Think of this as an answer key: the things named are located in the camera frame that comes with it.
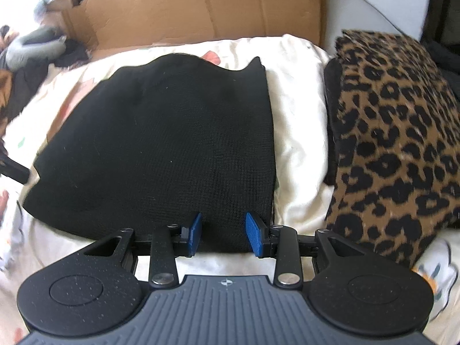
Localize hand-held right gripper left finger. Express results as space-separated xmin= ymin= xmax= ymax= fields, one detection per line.
xmin=84 ymin=212 xmax=204 ymax=290

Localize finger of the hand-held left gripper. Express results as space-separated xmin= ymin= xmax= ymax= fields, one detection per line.
xmin=0 ymin=144 xmax=30 ymax=185

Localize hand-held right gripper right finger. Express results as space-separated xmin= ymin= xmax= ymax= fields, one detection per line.
xmin=245 ymin=213 xmax=375 ymax=290

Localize black shorts with bear-print trim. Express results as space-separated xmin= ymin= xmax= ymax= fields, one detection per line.
xmin=22 ymin=53 xmax=278 ymax=254

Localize brown garment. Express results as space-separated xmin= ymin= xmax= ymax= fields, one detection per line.
xmin=0 ymin=70 xmax=19 ymax=116

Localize cream bear printed blanket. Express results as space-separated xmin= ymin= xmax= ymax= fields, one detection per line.
xmin=0 ymin=34 xmax=460 ymax=345

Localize grey neck pillow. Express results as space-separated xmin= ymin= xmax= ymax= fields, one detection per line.
xmin=5 ymin=25 xmax=67 ymax=71

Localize black garment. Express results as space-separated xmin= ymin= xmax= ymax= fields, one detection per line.
xmin=11 ymin=38 xmax=91 ymax=95

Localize small teddy bear toy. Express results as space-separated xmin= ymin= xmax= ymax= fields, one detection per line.
xmin=0 ymin=25 xmax=19 ymax=49

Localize leopard print garment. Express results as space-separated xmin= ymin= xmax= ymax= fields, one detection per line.
xmin=323 ymin=29 xmax=460 ymax=271

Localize flat cardboard sheet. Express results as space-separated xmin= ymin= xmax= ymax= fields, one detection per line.
xmin=47 ymin=0 xmax=328 ymax=60

